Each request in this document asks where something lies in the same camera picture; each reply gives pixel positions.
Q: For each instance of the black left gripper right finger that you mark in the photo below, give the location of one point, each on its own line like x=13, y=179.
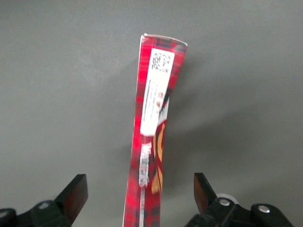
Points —
x=213, y=210

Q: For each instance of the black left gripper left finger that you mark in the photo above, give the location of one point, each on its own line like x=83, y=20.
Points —
x=71, y=201

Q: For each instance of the red tartan cookie box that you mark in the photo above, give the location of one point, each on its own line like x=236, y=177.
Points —
x=151, y=165

